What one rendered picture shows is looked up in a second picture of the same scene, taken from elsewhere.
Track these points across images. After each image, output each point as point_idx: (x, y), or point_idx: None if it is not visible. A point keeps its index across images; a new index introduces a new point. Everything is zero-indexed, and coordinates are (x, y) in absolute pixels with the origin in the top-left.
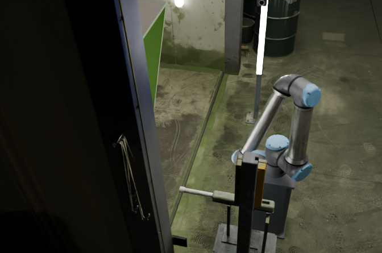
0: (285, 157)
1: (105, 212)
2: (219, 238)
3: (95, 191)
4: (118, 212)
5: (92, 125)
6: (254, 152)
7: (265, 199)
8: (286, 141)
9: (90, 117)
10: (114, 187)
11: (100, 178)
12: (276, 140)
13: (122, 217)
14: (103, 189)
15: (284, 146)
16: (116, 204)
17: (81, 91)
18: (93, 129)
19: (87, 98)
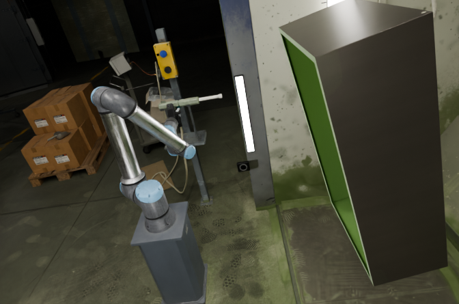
0: (143, 171)
1: (300, 139)
2: (203, 136)
3: (301, 114)
4: (287, 136)
5: (279, 42)
6: (169, 126)
7: (163, 104)
8: (137, 188)
9: (279, 34)
10: (281, 108)
11: (291, 98)
12: (149, 187)
13: (285, 142)
14: (293, 111)
15: (142, 182)
16: (286, 128)
17: (276, 7)
18: (280, 46)
19: (274, 14)
